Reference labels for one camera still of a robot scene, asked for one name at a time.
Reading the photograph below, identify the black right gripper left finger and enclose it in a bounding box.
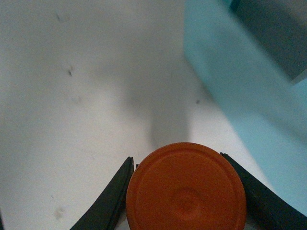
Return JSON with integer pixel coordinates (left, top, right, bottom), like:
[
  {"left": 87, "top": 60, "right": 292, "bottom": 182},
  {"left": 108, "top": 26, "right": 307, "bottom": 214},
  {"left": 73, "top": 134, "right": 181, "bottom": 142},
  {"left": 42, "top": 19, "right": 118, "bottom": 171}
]
[{"left": 71, "top": 157, "right": 134, "bottom": 230}]

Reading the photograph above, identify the orange cylinder with white text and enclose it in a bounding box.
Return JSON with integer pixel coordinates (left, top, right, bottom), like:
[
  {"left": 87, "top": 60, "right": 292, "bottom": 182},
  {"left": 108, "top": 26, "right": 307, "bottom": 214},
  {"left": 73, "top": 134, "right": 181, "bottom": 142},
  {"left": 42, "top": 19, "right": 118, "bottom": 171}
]
[{"left": 126, "top": 142, "right": 247, "bottom": 230}]

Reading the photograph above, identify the large plain gray block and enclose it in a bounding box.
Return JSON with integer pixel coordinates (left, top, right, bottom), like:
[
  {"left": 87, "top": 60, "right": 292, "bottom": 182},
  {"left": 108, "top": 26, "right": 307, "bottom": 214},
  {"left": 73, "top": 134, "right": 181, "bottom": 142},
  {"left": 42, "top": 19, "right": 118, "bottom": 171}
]
[{"left": 230, "top": 0, "right": 307, "bottom": 84}]

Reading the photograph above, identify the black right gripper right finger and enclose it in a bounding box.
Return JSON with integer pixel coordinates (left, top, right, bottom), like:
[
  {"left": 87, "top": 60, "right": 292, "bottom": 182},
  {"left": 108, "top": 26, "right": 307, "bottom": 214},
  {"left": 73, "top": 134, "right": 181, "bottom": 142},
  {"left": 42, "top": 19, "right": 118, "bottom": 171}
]
[{"left": 220, "top": 152, "right": 307, "bottom": 230}]

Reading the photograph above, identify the light blue plastic box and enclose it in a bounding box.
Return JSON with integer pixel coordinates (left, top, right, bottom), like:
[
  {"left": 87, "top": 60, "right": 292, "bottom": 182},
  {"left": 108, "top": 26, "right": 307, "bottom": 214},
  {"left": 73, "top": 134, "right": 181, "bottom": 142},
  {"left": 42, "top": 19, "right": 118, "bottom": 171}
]
[{"left": 184, "top": 0, "right": 307, "bottom": 213}]

